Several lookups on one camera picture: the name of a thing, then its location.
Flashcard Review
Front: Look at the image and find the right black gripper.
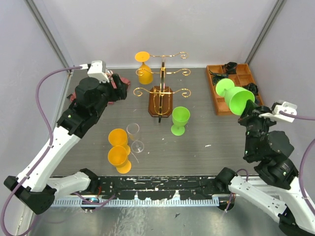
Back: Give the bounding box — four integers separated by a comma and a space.
235, 98, 277, 156

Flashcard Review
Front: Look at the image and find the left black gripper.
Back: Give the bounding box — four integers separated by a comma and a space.
93, 73, 129, 118

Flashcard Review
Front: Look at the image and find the green goblet front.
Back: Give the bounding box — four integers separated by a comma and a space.
215, 78, 255, 116

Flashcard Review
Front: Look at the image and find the green goblet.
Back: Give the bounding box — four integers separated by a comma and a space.
215, 78, 255, 116
171, 106, 190, 136

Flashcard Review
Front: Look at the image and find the orange goblet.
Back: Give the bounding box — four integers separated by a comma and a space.
108, 128, 131, 155
108, 146, 132, 174
135, 51, 153, 85

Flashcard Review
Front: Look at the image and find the gold wine glass rack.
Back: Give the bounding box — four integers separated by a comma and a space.
133, 52, 191, 122

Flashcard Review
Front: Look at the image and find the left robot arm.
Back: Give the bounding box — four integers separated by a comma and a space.
4, 73, 128, 215

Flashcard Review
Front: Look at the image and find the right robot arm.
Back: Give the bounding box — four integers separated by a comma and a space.
215, 100, 315, 236

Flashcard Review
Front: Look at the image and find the clear wine glass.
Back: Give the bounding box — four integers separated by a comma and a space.
126, 123, 144, 153

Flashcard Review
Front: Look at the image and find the red cloth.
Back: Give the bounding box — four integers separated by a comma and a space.
66, 73, 131, 102

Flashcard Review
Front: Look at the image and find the black rolled item in tray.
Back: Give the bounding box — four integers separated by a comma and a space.
243, 83, 259, 96

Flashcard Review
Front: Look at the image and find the wooden compartment tray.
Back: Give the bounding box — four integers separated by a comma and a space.
206, 64, 263, 116

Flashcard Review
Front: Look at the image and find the green goblet rear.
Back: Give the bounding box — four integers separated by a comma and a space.
171, 106, 190, 136

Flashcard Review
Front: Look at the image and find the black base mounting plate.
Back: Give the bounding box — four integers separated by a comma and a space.
70, 175, 246, 200

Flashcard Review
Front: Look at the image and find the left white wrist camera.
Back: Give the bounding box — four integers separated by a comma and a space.
80, 60, 112, 83

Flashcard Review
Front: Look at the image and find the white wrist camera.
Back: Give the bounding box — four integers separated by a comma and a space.
259, 101, 297, 123
80, 60, 112, 83

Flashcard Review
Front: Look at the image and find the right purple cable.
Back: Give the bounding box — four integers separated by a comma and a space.
279, 110, 315, 222

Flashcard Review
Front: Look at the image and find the purple cable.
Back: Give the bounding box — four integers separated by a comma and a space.
0, 65, 89, 236
279, 110, 315, 222

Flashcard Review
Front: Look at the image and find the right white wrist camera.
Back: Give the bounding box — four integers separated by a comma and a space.
259, 101, 297, 123

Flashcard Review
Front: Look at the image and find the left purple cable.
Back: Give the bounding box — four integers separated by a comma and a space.
0, 65, 89, 236

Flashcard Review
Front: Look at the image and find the grey cable duct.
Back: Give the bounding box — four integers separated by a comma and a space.
51, 197, 220, 207

